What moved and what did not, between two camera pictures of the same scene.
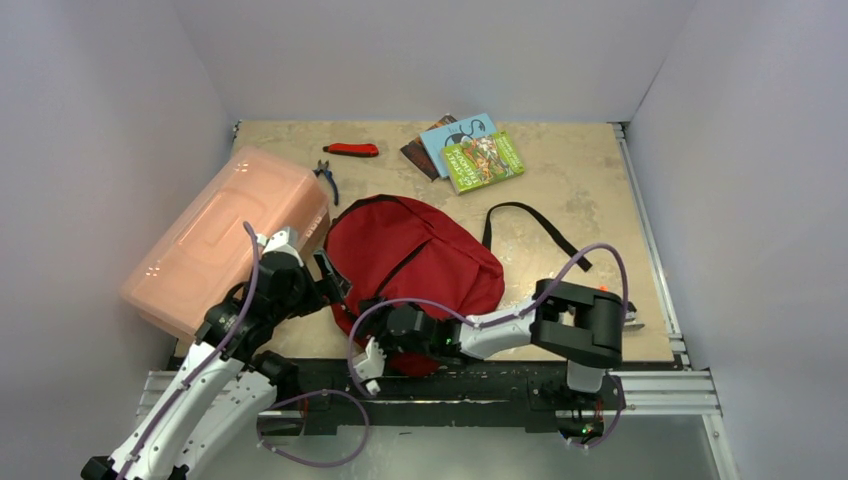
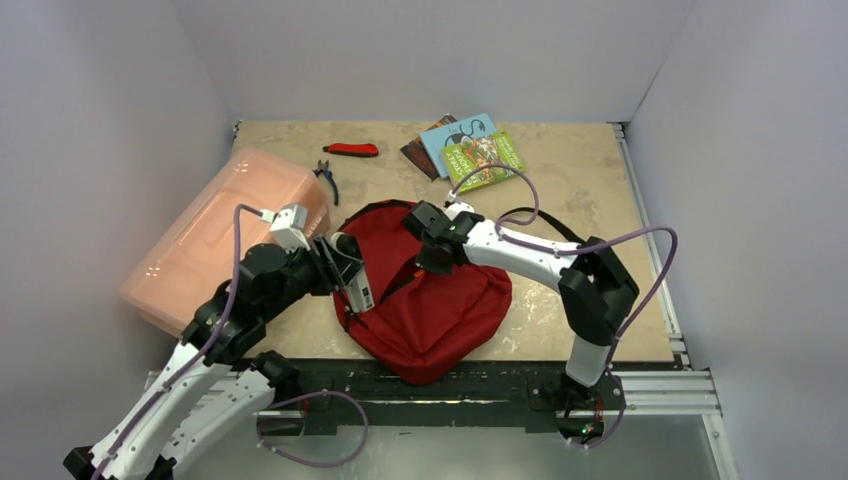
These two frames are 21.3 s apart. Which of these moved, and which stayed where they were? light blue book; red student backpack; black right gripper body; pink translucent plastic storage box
Moved: black right gripper body
Stayed: pink translucent plastic storage box; red student backpack; light blue book
